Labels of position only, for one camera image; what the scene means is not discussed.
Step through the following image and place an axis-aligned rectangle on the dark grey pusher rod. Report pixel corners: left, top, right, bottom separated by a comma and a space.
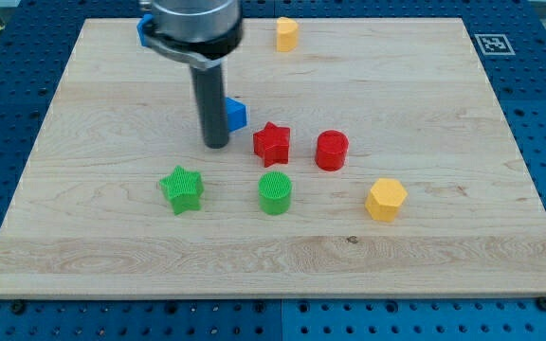
190, 64, 229, 149

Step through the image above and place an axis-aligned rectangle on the blue triangle block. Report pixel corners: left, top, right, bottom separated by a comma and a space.
226, 98, 247, 132

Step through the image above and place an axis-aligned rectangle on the red star block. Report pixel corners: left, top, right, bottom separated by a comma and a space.
253, 121, 291, 168

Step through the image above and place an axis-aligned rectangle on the yellow half-round block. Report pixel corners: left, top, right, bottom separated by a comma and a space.
276, 17, 300, 52

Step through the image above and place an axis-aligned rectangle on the green star block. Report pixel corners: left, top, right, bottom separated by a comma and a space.
158, 166, 204, 215

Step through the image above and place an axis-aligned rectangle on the green cylinder block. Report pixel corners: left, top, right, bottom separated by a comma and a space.
258, 171, 292, 215

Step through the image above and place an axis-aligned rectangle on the red cylinder block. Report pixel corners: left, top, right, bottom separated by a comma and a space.
315, 130, 349, 171

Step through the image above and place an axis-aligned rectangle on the wooden board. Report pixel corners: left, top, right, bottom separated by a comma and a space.
0, 18, 546, 300

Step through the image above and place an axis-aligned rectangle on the yellow hexagon block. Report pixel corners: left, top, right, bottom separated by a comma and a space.
365, 178, 408, 223

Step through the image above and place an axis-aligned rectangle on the white fiducial marker tag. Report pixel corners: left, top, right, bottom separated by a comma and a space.
475, 33, 515, 56

